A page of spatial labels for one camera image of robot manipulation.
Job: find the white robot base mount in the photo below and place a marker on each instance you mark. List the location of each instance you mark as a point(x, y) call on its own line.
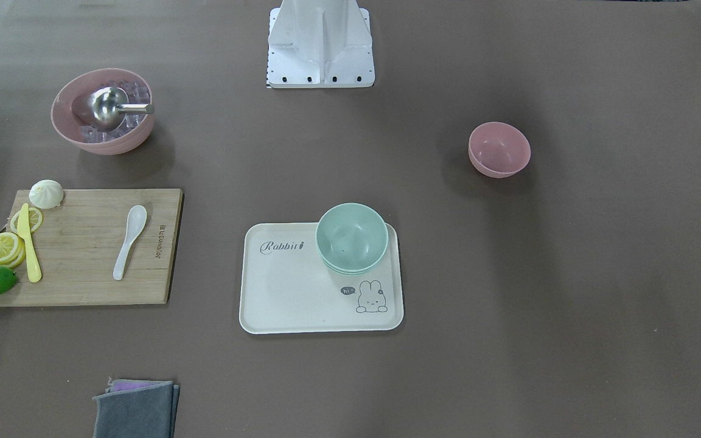
point(320, 44)

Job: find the yellow plastic knife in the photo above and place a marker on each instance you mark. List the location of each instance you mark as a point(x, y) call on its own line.
point(23, 230)

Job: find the lemon slice upper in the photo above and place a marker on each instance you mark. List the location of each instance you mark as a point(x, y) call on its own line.
point(35, 219)

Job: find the grey purple folded cloth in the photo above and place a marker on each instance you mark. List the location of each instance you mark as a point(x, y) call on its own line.
point(137, 408)

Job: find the lemon slice lower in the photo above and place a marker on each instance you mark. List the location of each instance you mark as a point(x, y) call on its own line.
point(12, 250)

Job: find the wooden cutting board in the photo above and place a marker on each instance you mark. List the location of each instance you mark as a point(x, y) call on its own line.
point(78, 243)

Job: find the lemon slice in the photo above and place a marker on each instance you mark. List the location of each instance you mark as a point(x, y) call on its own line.
point(35, 219)
point(12, 250)

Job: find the metal scoop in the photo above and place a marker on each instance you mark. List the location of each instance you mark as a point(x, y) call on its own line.
point(109, 105)

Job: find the large pink bowl with ice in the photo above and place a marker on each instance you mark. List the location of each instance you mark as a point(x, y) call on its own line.
point(131, 133)

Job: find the white garlic bulb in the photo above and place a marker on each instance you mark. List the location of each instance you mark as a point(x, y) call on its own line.
point(46, 194)

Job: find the green bowl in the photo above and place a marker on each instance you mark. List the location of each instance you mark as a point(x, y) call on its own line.
point(351, 238)

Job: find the white ceramic spoon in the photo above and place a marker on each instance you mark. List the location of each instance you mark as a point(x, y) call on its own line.
point(135, 224)

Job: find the small pink bowl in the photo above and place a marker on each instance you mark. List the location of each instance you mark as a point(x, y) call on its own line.
point(498, 150)

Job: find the cream rabbit tray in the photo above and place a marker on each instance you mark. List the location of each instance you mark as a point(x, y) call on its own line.
point(286, 287)

